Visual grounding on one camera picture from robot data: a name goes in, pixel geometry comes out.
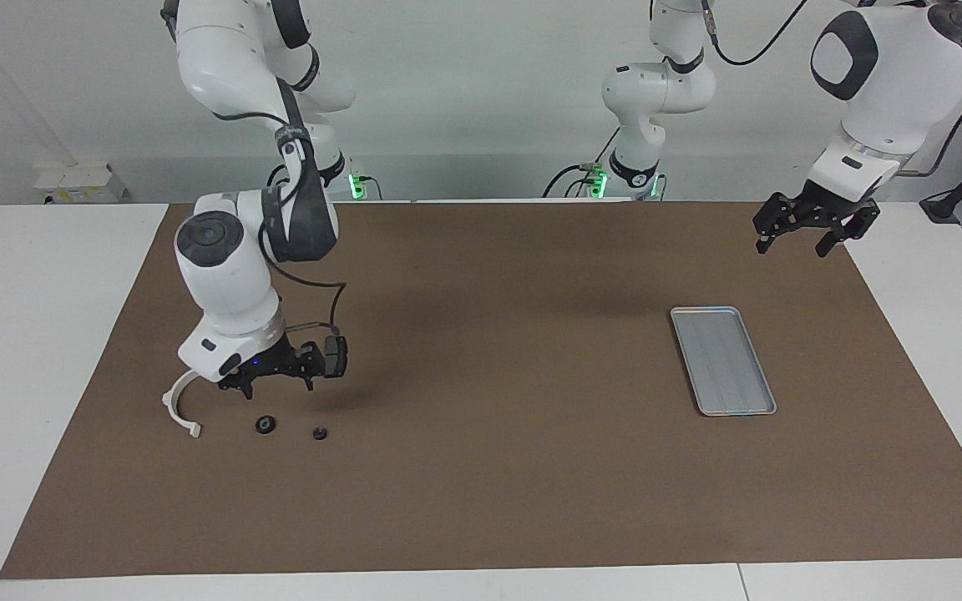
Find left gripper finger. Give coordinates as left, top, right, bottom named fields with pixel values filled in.
left=814, top=208, right=879, bottom=259
left=753, top=195, right=787, bottom=256

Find silver metal tray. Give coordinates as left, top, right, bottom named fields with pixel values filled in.
left=669, top=306, right=778, bottom=417

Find brown table mat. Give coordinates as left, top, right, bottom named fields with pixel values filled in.
left=0, top=200, right=962, bottom=580

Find white semicircular bracket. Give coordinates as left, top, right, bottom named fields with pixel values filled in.
left=161, top=371, right=203, bottom=440

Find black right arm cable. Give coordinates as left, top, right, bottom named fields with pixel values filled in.
left=260, top=125, right=349, bottom=331

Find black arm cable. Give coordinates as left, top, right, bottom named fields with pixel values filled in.
left=701, top=0, right=962, bottom=179
left=260, top=125, right=349, bottom=331

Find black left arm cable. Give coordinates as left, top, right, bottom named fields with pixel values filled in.
left=701, top=0, right=962, bottom=179

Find black left base cable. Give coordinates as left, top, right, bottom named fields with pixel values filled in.
left=541, top=125, right=620, bottom=199

